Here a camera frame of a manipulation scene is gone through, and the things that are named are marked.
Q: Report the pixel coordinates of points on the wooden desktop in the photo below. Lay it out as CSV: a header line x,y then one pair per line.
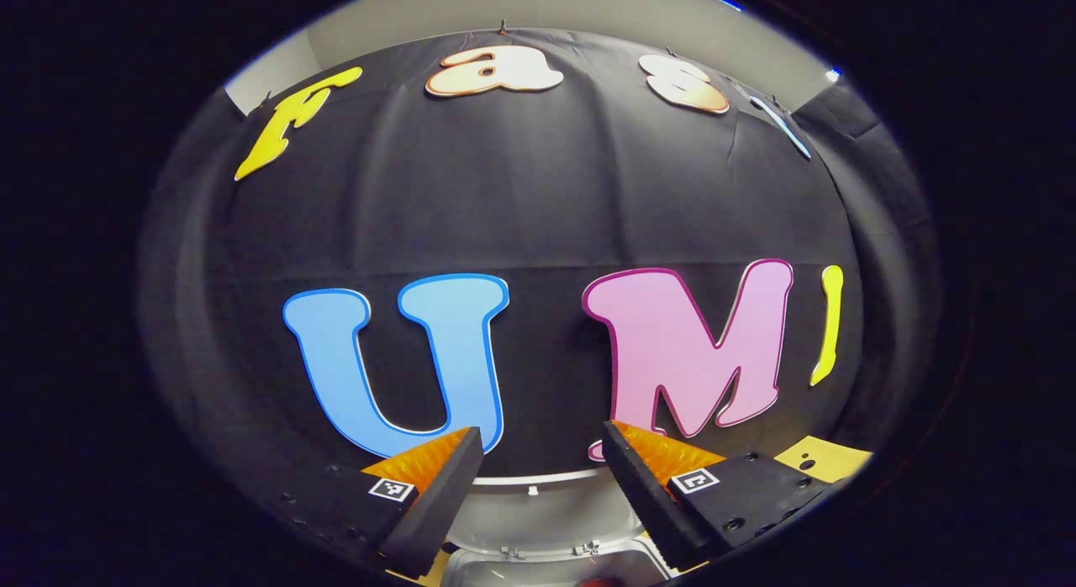
x,y
828,462

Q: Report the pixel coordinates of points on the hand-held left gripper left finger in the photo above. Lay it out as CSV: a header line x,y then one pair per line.
x,y
437,507

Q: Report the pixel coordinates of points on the black backdrop cloth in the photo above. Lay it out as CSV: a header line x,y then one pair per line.
x,y
538,192

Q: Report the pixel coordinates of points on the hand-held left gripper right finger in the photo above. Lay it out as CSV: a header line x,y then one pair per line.
x,y
647,494

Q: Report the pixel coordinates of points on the grey desktop garbage bin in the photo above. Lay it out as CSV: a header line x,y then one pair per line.
x,y
546,520

